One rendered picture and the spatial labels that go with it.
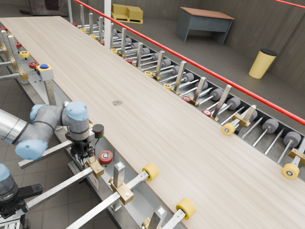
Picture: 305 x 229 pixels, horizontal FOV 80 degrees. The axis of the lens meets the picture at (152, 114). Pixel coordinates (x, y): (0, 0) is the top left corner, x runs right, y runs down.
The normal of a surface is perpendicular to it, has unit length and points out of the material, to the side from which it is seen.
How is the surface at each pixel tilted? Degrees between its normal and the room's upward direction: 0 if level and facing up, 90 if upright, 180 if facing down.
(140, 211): 0
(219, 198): 0
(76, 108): 1
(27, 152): 90
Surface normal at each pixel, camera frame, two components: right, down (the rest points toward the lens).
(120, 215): 0.17, -0.75
